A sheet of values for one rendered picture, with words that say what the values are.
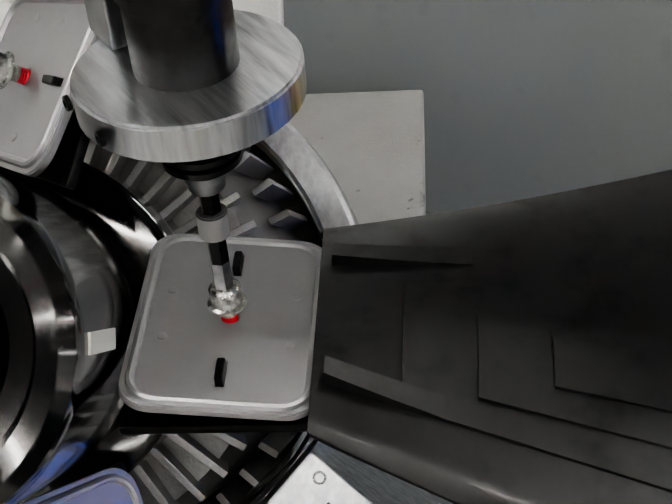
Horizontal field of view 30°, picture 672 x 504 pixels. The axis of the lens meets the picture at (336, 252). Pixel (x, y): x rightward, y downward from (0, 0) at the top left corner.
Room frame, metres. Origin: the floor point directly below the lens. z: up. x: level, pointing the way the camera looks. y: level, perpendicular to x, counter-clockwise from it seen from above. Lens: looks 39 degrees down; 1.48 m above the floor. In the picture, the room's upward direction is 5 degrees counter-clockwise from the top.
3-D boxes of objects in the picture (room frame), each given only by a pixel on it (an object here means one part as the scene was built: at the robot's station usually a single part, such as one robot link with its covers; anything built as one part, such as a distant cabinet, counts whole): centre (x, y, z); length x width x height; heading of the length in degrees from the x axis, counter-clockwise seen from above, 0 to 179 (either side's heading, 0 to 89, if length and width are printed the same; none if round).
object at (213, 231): (0.33, 0.04, 1.22); 0.01 x 0.01 x 0.05
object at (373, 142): (0.89, 0.10, 0.85); 0.36 x 0.24 x 0.03; 84
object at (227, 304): (0.33, 0.04, 1.19); 0.01 x 0.01 x 0.03
